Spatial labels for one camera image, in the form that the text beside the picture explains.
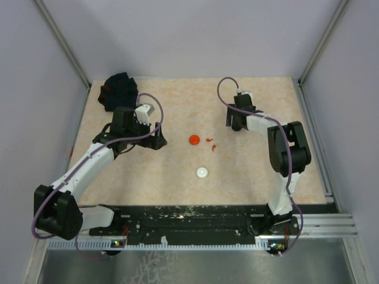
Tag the right aluminium frame post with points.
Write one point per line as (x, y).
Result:
(337, 16)

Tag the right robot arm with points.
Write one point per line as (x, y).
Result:
(289, 153)

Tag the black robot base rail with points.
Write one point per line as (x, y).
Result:
(197, 225)

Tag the orange round charging case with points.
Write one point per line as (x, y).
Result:
(194, 139)

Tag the white cable duct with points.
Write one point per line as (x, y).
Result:
(109, 244)

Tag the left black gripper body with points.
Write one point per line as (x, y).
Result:
(150, 141)

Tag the dark crumpled cloth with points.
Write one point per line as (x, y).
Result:
(119, 90)

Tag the left aluminium frame post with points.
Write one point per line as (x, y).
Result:
(61, 41)

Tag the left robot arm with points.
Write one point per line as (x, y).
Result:
(56, 209)

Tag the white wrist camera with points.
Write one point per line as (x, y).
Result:
(241, 92)
(143, 113)

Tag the aluminium frame post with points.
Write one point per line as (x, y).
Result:
(61, 41)
(337, 16)

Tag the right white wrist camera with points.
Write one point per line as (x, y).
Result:
(241, 92)

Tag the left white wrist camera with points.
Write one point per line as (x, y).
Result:
(143, 113)

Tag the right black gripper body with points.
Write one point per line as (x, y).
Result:
(234, 113)

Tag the white charging case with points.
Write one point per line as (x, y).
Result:
(202, 172)

